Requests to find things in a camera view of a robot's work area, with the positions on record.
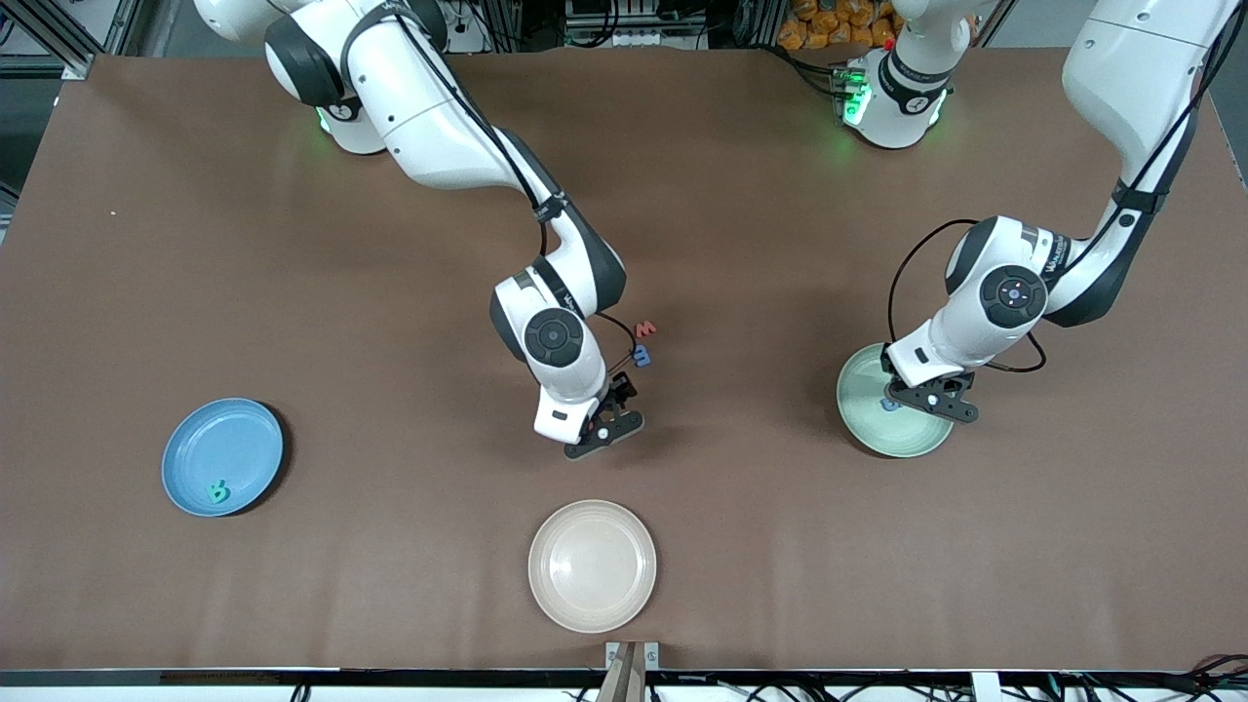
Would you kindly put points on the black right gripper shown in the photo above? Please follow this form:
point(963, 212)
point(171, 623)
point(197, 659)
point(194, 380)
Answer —
point(620, 392)

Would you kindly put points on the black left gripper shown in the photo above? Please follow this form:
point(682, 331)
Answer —
point(890, 371)

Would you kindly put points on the blue foam letter m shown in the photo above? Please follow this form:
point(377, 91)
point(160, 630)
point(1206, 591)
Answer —
point(642, 357)

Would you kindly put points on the teal foam letter R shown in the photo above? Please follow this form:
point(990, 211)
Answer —
point(218, 492)

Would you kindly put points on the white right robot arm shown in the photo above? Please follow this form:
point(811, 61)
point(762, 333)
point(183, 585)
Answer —
point(439, 136)

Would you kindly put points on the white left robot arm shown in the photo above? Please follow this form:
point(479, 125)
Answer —
point(1121, 78)

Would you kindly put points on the green plate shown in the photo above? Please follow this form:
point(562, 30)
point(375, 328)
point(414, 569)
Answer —
point(863, 419)

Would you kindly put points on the beige plate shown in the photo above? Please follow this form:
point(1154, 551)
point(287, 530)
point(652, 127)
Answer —
point(593, 565)

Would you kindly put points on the blue plate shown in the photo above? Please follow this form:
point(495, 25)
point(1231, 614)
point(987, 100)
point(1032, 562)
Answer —
point(222, 448)

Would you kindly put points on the pile of orange items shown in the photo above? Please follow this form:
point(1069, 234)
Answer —
point(829, 24)

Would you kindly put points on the grey electronics rack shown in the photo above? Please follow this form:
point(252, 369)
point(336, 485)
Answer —
point(634, 19)

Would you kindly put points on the white power strip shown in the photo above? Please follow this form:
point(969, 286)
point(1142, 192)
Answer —
point(456, 18)

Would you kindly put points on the aluminium camera mast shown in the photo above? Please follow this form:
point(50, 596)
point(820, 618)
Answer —
point(629, 658)

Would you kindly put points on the black table edge rail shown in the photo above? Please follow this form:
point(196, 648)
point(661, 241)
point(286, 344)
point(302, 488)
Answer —
point(292, 678)

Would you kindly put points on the aluminium frame profile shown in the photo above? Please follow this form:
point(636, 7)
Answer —
point(58, 39)

